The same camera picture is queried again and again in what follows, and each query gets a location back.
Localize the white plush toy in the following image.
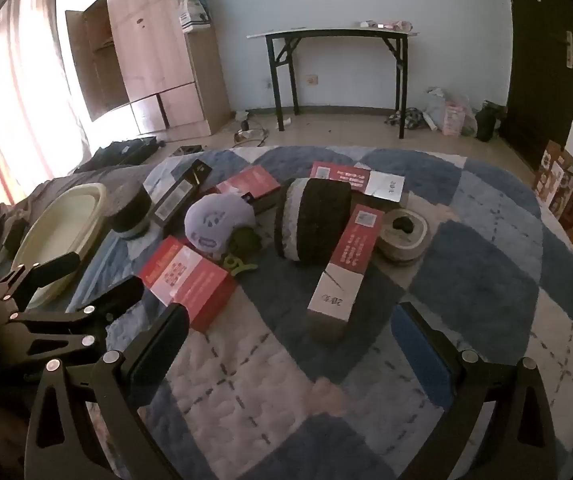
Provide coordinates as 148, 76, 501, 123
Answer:
184, 192, 257, 261

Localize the long black box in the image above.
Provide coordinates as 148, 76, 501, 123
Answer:
146, 159, 212, 226

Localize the black bag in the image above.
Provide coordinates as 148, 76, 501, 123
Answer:
475, 101, 508, 142

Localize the pink striped curtain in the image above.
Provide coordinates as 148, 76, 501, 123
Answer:
0, 0, 92, 211

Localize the light green clip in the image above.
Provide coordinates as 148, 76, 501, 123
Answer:
222, 255, 260, 277

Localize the black-legged folding table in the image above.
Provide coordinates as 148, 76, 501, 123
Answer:
246, 25, 420, 140

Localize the printed cardboard box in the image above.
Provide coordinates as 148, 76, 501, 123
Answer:
531, 140, 573, 221

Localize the cream plastic basin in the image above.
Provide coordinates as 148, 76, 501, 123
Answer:
11, 182, 110, 308

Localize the white floor bag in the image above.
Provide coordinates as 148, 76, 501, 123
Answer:
424, 87, 477, 136

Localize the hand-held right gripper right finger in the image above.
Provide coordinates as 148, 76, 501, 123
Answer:
391, 301, 560, 480

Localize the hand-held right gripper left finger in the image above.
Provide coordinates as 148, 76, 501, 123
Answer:
25, 304, 190, 480

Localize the long red box white end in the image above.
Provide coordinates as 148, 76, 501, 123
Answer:
311, 161, 407, 203

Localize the dark door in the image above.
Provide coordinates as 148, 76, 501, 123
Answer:
504, 0, 573, 171

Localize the checked cloth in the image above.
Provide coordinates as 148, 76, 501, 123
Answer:
385, 107, 425, 131

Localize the pink bag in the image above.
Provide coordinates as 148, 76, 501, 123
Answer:
441, 100, 468, 136

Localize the long red box grey end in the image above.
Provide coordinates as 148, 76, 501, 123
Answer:
307, 204, 385, 343

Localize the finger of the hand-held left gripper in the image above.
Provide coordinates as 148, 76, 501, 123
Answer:
9, 276, 145, 366
0, 251, 81, 311

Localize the small black white cylinder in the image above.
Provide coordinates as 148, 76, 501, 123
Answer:
102, 182, 154, 241

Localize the black suitcase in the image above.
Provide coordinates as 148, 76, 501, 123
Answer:
74, 136, 162, 173

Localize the large black white roll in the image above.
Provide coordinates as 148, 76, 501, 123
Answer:
274, 177, 353, 263

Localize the beige tape roll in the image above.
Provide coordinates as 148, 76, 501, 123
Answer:
377, 207, 430, 263

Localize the wooden wardrobe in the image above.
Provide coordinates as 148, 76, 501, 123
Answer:
65, 0, 232, 136

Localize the blue checked blanket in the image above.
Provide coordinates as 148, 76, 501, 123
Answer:
66, 145, 573, 480

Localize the thick red box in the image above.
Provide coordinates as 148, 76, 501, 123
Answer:
139, 236, 237, 333

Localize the white plastic bag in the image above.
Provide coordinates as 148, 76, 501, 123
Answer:
176, 0, 212, 33

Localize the cable coil with power strip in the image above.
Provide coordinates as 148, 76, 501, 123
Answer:
234, 127, 270, 144

